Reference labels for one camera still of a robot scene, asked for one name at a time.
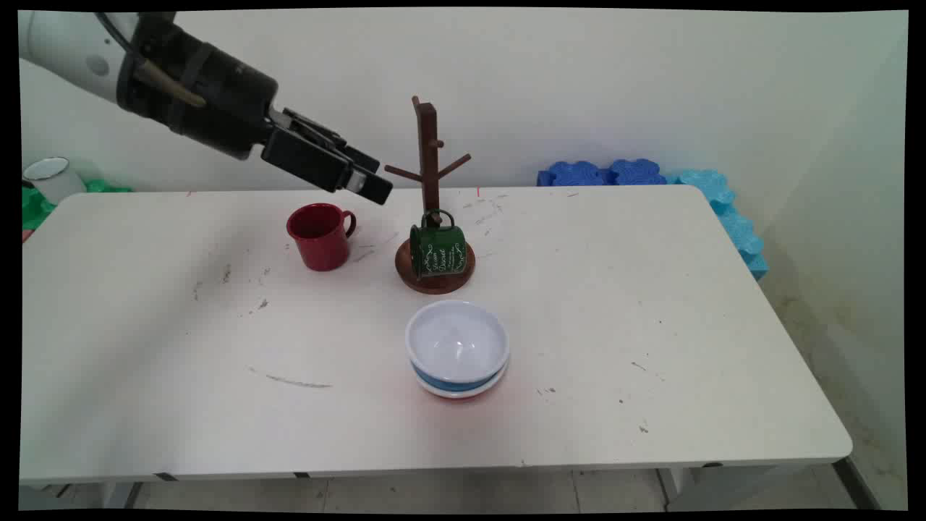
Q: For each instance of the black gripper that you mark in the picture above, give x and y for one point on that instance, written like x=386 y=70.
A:
x=210 y=94

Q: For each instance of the green enamel mug white lettering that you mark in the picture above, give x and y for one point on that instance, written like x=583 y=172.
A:
x=436 y=250

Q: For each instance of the red enamel mug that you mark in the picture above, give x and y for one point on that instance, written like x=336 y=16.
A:
x=320 y=235

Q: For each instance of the dark wooden mug tree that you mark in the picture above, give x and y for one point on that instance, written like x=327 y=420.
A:
x=429 y=152

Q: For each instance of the white bowl blue outside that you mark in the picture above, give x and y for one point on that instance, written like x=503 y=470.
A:
x=457 y=344

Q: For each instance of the dark blue foam tile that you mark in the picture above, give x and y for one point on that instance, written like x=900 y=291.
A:
x=638 y=172
x=575 y=174

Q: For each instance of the white enamel mug dark rim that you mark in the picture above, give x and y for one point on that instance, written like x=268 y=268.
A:
x=52 y=177

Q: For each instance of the green foam mat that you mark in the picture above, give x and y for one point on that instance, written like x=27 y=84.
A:
x=32 y=206

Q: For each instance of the light blue foam tiles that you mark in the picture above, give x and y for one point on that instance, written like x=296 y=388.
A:
x=731 y=213

